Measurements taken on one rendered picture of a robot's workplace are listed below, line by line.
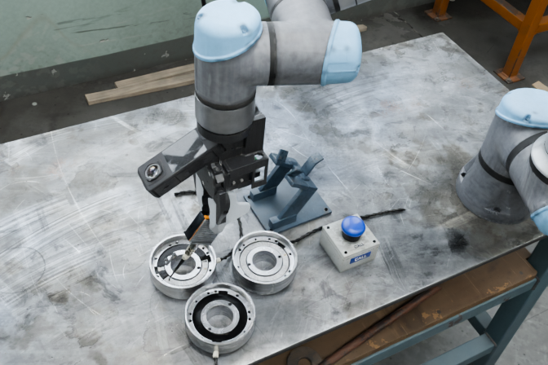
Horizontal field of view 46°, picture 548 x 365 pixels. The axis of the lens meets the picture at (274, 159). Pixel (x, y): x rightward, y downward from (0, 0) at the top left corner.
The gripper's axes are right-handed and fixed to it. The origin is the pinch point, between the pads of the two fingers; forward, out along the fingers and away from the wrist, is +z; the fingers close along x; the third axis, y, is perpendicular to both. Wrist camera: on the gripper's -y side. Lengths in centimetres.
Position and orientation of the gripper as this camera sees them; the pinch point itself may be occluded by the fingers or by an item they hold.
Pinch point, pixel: (209, 222)
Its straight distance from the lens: 96.1
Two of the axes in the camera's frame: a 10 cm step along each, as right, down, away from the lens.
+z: -0.8, 7.0, 7.1
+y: 8.8, -2.9, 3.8
